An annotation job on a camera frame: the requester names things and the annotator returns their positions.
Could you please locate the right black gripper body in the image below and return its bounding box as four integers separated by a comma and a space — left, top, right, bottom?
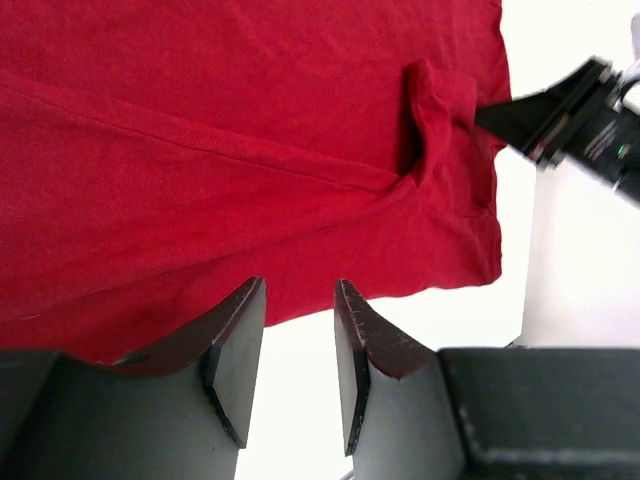
530, 57, 639, 204

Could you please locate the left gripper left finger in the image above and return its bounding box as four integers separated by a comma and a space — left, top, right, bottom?
1, 278, 266, 479

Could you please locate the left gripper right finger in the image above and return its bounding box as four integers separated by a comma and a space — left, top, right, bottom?
334, 280, 639, 479

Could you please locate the red t shirt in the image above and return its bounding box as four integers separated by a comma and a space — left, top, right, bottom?
1, 1, 510, 362

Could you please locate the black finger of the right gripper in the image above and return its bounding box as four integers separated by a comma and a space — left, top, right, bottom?
475, 77, 585, 160

